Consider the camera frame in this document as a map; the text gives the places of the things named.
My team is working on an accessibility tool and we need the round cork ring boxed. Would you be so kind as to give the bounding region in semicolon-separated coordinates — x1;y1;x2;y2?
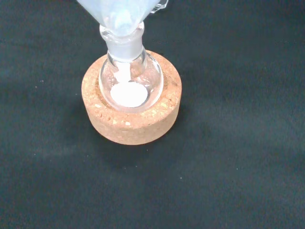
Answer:
81;50;183;146

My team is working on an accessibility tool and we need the black bench cloth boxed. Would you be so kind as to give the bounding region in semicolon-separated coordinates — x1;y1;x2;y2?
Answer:
0;0;305;229

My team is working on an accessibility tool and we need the clear glass round-bottom flask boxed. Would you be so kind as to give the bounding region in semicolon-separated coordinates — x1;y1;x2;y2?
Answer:
98;22;164;114

